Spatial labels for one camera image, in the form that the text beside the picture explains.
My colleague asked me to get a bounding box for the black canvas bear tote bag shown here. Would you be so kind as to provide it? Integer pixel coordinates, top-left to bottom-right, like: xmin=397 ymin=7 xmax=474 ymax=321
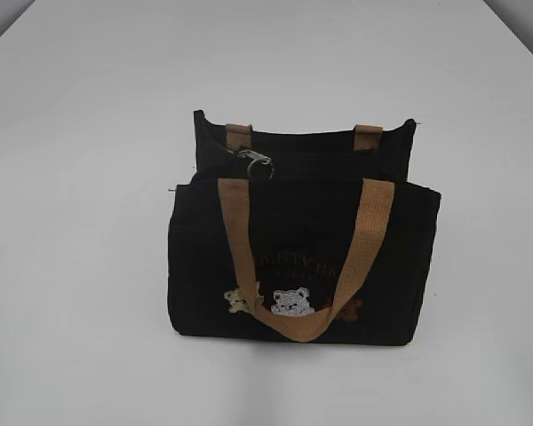
xmin=168 ymin=110 xmax=441 ymax=346

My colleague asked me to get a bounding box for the silver zipper pull with ring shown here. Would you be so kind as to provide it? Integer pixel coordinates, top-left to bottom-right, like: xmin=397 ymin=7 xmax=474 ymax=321
xmin=231 ymin=148 xmax=274 ymax=183

